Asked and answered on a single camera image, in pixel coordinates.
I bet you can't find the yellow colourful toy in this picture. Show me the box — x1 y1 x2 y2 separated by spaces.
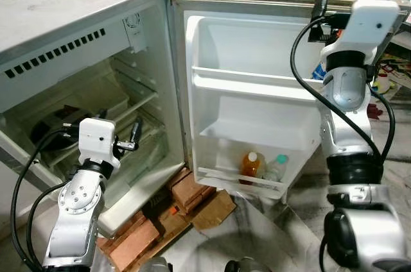
374 70 394 95

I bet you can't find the translucent freezer flap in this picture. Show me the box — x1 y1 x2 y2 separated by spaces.
0 59 130 133

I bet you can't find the small red brick stack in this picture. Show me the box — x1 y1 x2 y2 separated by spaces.
168 168 218 217

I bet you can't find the wide red brick pile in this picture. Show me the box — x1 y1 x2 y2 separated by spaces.
96 211 171 272

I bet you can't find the brown flat board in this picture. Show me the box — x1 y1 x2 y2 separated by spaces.
193 190 238 232

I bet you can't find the orange juice bottle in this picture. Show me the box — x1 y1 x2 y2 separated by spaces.
240 151 265 185

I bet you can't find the grey robot left foot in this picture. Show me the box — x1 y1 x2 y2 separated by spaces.
137 257 173 272

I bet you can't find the clear bottle teal cap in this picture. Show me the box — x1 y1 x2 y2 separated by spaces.
265 154 290 183

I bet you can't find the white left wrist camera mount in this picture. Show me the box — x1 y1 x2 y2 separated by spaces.
78 117 120 166

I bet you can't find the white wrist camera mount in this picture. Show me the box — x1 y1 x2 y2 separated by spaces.
320 0 401 62
78 117 120 166

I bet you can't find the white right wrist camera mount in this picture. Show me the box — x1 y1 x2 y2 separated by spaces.
320 0 401 62

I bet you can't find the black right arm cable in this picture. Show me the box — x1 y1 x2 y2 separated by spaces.
290 19 396 166

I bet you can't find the long black left arm cable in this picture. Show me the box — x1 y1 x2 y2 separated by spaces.
11 127 82 270

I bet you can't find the short black left arm cable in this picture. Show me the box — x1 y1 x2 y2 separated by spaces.
26 179 69 266

